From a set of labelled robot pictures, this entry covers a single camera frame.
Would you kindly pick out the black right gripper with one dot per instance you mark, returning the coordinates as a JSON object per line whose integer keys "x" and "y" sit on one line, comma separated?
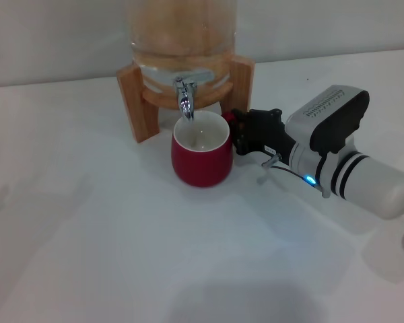
{"x": 266, "y": 131}

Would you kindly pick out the red ceramic cup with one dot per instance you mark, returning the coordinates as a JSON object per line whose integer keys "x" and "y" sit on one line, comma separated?
{"x": 198, "y": 165}

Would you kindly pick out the chrome faucet tap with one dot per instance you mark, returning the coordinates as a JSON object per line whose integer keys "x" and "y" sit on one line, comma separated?
{"x": 186, "y": 101}

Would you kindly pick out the wooden dispenser stand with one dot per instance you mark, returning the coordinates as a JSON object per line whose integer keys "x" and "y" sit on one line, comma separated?
{"x": 141, "y": 107}

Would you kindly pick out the clear glass dispenser jar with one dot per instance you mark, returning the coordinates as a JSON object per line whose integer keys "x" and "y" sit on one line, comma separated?
{"x": 182, "y": 40}

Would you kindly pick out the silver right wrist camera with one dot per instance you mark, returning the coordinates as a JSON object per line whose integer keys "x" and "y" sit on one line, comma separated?
{"x": 333, "y": 114}

